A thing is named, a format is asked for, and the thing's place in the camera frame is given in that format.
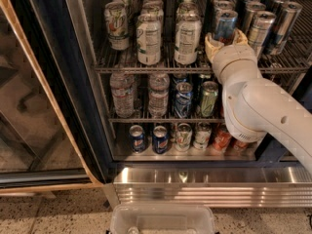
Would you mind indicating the top wire shelf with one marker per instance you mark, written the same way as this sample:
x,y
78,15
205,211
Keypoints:
x,y
295,58

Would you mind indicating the blue pepsi can middle shelf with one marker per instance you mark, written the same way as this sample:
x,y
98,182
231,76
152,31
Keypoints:
x,y
183,99

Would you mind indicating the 7up can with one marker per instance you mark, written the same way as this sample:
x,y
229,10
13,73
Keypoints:
x,y
183,137
117,25
203,132

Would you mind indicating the glass fridge door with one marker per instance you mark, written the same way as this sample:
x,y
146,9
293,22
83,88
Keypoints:
x,y
50,130

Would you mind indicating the blue silver redbull can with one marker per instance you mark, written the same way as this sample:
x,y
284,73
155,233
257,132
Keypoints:
x,y
225,24

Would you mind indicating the white can nutrition label left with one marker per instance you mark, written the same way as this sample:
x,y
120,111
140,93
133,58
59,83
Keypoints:
x,y
148,39

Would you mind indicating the left pepsi can bottom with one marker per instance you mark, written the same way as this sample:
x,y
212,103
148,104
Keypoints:
x,y
137,138

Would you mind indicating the left water bottle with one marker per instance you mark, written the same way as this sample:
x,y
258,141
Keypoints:
x,y
122,90

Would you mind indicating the silver sugarfree redbull can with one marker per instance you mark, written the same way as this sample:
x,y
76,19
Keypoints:
x,y
259,29

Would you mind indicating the far right silver can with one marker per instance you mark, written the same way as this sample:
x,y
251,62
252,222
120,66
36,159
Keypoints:
x,y
287,15

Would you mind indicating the water bottle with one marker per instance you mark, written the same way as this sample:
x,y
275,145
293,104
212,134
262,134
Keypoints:
x,y
122,90
158,90

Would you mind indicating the front left 7up can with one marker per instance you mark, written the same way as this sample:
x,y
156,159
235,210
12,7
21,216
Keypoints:
x,y
117,25

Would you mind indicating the clear plastic bin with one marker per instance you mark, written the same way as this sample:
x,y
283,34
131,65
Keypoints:
x,y
161,218

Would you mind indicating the white can nutrition label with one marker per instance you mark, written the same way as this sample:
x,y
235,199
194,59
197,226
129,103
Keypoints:
x,y
148,39
187,37

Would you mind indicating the right water bottle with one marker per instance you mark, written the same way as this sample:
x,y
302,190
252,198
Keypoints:
x,y
158,90

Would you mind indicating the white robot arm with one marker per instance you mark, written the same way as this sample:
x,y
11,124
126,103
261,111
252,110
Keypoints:
x,y
254,106

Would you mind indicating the left coca-cola can bottom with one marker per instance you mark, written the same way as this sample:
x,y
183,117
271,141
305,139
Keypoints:
x,y
222,138

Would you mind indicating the left 7up can bottom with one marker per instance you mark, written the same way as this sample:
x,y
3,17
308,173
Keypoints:
x,y
183,137

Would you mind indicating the middle wire shelf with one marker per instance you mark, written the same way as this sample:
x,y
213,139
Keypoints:
x,y
144,117

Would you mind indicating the white can nutrition label right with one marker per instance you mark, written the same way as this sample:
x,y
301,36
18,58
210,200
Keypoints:
x,y
187,37

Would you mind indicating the wire shelf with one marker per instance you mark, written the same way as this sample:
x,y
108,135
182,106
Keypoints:
x,y
295,58
144,117

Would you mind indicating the right 7up can bottom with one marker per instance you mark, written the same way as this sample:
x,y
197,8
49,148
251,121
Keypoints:
x,y
203,132

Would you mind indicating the right pepsi can bottom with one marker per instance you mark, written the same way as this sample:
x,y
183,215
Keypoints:
x,y
160,139

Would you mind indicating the right coca-cola can bottom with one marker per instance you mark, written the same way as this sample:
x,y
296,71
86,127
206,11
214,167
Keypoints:
x,y
239,146

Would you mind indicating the green can middle shelf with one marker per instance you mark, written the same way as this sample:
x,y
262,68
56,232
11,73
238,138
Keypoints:
x,y
208,99

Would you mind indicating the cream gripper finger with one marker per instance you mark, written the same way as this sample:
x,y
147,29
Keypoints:
x,y
212,47
239,37

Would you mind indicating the steel fridge base grille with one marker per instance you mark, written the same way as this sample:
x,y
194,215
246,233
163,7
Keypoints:
x,y
213,187

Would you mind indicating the pepsi can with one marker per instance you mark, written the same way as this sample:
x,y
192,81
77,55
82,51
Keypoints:
x,y
137,138
160,139

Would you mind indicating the coca-cola can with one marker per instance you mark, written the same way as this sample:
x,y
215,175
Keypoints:
x,y
222,138
239,146

